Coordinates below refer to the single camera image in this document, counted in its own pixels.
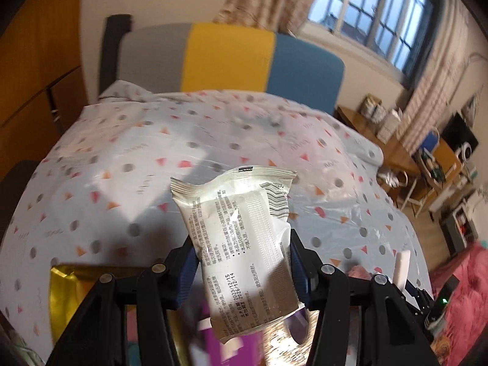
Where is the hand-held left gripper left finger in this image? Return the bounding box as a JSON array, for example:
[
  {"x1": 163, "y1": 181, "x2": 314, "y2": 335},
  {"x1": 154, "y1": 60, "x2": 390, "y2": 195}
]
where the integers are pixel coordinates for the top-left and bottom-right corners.
[{"x1": 46, "y1": 236, "x2": 199, "y2": 366}]

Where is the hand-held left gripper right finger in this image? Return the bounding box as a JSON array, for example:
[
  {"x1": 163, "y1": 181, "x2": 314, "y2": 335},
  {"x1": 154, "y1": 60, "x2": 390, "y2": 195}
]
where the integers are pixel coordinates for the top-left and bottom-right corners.
[{"x1": 290, "y1": 230, "x2": 433, "y2": 366}]

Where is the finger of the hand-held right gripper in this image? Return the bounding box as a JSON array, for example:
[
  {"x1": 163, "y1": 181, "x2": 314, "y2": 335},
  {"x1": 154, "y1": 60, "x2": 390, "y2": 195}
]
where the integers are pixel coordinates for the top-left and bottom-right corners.
[{"x1": 403, "y1": 279, "x2": 434, "y2": 316}]

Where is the white wet wipes packet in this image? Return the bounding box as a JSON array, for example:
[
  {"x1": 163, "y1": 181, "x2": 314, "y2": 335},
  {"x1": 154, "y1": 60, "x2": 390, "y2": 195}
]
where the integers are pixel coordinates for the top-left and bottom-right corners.
[{"x1": 170, "y1": 165, "x2": 306, "y2": 344}]

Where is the gold storage container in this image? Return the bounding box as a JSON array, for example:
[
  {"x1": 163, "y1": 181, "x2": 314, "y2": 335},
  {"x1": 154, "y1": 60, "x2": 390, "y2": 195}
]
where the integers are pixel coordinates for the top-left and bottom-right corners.
[{"x1": 49, "y1": 263, "x2": 191, "y2": 366}]

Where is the pink fleece blanket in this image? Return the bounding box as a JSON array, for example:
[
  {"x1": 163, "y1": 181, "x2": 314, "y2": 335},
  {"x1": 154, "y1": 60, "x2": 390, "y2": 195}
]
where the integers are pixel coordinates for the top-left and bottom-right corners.
[{"x1": 430, "y1": 241, "x2": 488, "y2": 366}]

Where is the grey low shelf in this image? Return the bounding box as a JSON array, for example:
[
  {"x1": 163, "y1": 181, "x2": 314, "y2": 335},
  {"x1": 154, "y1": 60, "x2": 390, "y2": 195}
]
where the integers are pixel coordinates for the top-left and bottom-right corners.
[{"x1": 440, "y1": 208, "x2": 480, "y2": 253}]

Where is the ornate gold tissue box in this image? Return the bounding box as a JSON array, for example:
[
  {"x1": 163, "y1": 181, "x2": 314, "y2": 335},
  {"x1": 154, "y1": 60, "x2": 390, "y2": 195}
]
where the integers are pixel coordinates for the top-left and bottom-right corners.
[{"x1": 263, "y1": 305, "x2": 363, "y2": 366}]

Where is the purple cardboard box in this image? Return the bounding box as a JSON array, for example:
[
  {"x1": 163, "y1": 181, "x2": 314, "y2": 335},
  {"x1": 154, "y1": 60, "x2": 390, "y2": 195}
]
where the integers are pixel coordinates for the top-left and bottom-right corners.
[{"x1": 187, "y1": 301, "x2": 267, "y2": 366}]

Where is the round folding table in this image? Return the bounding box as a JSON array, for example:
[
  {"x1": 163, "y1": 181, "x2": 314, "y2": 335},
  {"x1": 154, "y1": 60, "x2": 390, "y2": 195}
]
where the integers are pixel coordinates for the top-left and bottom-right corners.
[{"x1": 400, "y1": 149, "x2": 447, "y2": 216}]

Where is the dark green bag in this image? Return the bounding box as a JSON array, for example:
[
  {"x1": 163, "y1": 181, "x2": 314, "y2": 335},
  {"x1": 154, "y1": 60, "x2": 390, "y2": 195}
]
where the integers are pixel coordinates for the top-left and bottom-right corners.
[{"x1": 419, "y1": 150, "x2": 445, "y2": 181}]

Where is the wooden panel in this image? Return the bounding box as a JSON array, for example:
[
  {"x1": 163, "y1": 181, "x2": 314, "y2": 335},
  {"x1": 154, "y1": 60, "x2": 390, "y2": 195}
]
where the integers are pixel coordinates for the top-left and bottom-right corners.
[{"x1": 414, "y1": 137, "x2": 465, "y2": 207}]

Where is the patterned plastic cover sheet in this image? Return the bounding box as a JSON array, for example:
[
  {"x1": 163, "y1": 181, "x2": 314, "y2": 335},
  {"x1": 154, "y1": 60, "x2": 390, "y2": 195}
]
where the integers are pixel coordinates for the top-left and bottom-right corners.
[{"x1": 0, "y1": 80, "x2": 433, "y2": 366}]

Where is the white round fan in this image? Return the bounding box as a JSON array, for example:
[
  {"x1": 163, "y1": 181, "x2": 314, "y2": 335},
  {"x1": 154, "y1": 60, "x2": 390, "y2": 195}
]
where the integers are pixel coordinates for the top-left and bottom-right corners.
[{"x1": 457, "y1": 143, "x2": 478, "y2": 165}]

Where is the wooden desk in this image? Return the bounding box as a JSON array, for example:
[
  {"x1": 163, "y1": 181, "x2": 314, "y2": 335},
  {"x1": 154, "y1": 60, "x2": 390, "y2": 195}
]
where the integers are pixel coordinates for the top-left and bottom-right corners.
[{"x1": 337, "y1": 107, "x2": 420, "y2": 184}]

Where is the blue folding chair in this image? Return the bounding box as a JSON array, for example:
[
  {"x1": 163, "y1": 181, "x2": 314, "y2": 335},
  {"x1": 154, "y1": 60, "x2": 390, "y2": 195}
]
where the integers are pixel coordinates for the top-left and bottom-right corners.
[{"x1": 419, "y1": 130, "x2": 442, "y2": 158}]

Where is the black monitor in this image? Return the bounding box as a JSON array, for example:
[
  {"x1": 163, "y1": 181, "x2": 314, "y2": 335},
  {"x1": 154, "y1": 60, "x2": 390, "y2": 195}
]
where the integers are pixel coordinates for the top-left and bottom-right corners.
[{"x1": 442, "y1": 112, "x2": 480, "y2": 157}]

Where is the white carton box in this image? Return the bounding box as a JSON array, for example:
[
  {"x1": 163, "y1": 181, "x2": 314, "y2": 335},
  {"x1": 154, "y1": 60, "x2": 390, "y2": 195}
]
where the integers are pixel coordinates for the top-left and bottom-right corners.
[{"x1": 379, "y1": 109, "x2": 402, "y2": 140}]

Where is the beige small box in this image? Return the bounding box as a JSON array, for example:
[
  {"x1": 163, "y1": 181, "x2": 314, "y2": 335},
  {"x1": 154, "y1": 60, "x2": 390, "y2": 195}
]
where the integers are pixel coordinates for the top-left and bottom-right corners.
[{"x1": 360, "y1": 95, "x2": 382, "y2": 123}]

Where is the hanging garment steamer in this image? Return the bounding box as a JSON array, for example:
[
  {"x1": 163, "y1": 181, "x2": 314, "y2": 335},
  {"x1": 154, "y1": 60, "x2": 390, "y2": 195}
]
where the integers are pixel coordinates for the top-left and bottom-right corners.
[{"x1": 462, "y1": 95, "x2": 480, "y2": 121}]

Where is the grey yellow blue headboard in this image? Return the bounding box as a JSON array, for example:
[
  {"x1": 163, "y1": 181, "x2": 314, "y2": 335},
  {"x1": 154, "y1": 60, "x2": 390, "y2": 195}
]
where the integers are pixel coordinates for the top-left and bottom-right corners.
[{"x1": 100, "y1": 14, "x2": 346, "y2": 115}]

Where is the orange wooden wardrobe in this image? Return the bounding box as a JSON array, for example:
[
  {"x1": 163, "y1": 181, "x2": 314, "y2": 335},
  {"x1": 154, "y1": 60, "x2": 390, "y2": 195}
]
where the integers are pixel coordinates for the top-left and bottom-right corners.
[{"x1": 0, "y1": 0, "x2": 83, "y2": 178}]

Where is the barred window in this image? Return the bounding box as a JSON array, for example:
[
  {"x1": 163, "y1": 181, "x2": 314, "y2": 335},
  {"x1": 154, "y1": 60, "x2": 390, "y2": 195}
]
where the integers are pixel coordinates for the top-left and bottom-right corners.
[{"x1": 307, "y1": 0, "x2": 437, "y2": 77}]

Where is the white handled bag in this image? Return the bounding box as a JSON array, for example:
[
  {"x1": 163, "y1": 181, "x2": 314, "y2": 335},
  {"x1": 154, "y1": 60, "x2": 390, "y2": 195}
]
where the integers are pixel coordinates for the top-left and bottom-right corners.
[{"x1": 380, "y1": 170, "x2": 407, "y2": 190}]

